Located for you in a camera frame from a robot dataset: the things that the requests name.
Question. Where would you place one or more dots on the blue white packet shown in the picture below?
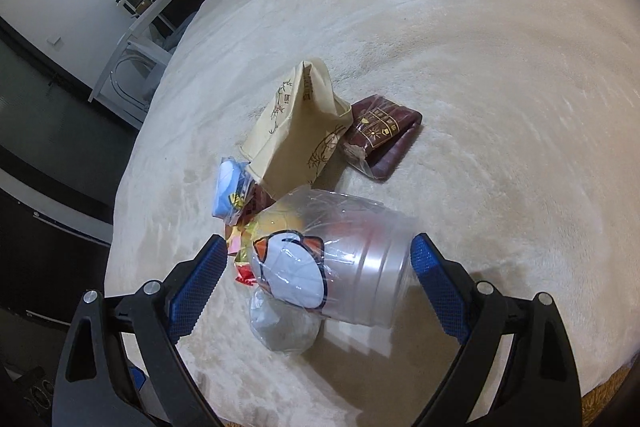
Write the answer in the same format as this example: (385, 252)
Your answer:
(229, 192)

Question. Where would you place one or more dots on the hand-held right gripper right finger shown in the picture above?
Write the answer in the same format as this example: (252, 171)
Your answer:
(437, 287)

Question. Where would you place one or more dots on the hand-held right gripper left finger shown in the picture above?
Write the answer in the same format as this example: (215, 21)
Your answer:
(197, 287)

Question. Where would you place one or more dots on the yellow woven rug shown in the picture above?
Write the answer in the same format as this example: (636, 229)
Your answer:
(602, 402)

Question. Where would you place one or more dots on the yellow red snack wrapper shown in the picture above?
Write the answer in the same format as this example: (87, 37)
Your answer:
(245, 247)

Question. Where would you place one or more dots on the white desk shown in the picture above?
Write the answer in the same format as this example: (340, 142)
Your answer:
(150, 17)

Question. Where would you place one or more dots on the maroon packet with gold print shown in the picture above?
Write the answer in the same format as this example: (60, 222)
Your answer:
(382, 132)

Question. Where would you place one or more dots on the fox print clear plastic bag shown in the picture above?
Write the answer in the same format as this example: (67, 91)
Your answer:
(292, 272)

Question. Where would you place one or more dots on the clear plastic chair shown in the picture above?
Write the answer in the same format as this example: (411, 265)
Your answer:
(132, 67)

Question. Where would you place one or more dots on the beige bamboo print paper bag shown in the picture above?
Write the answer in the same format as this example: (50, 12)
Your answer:
(295, 132)

